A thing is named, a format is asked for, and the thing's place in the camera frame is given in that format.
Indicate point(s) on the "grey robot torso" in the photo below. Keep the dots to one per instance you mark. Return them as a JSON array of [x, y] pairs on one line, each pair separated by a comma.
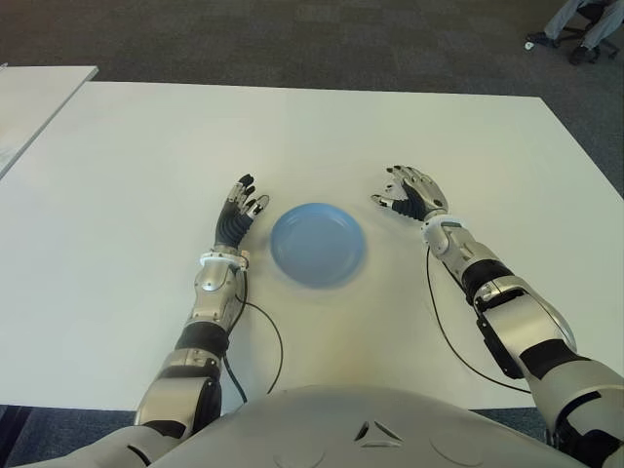
[[331, 434]]

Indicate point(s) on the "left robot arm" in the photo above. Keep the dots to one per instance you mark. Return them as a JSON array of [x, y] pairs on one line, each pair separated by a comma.
[[205, 312]]

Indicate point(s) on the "black office chair base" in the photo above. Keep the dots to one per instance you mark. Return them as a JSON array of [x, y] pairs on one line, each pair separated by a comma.
[[573, 30]]

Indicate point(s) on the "white side table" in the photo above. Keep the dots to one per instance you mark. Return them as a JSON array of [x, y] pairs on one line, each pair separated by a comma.
[[34, 105]]

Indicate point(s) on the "seated person legs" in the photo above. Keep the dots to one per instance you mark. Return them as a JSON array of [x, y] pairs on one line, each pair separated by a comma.
[[597, 27]]

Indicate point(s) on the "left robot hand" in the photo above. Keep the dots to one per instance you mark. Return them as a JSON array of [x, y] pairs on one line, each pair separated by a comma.
[[231, 224]]

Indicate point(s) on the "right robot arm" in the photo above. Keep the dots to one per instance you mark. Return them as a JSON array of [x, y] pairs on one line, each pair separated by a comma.
[[517, 322]]

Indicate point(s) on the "blue round plate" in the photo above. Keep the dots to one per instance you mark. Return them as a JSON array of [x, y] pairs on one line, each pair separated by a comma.
[[318, 246]]

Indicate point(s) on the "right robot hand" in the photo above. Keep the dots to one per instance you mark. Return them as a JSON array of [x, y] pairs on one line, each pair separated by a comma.
[[424, 195]]

